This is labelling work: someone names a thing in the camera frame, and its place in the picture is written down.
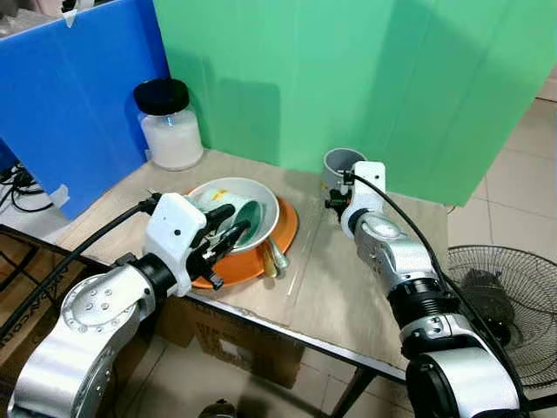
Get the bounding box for white bowl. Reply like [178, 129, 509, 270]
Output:
[186, 177, 281, 254]

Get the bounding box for green plastic panel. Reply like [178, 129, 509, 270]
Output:
[152, 0, 557, 207]

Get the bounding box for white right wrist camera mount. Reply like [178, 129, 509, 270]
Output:
[342, 161, 388, 232]

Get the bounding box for black metal table frame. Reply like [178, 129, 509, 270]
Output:
[183, 291, 412, 418]

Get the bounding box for grey cup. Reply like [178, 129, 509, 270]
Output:
[323, 148, 369, 189]

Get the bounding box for silver spoon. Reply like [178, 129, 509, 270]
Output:
[268, 235, 291, 272]

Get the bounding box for black cable bundle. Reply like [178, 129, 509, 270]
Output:
[0, 164, 55, 215]

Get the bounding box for green and white mug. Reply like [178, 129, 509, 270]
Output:
[198, 193, 264, 250]

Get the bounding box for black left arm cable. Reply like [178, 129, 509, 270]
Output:
[0, 197, 163, 346]

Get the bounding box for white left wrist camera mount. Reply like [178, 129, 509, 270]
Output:
[144, 193, 210, 297]

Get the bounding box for black floor fan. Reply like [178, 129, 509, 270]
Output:
[446, 244, 557, 390]

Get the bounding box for golden spoon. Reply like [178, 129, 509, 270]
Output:
[259, 240, 279, 280]

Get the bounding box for white panel clip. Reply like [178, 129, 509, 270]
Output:
[50, 183, 73, 208]
[59, 5, 81, 29]

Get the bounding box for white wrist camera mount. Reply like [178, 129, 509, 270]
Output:
[342, 161, 388, 232]
[144, 193, 210, 297]

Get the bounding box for blue plastic panel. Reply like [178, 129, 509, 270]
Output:
[0, 0, 171, 220]

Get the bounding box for dark robot foot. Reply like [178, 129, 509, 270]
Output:
[198, 398, 238, 418]

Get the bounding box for orange plate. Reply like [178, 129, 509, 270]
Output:
[187, 197, 299, 290]

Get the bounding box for clear jar with black lid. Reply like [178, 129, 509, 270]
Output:
[133, 78, 205, 172]

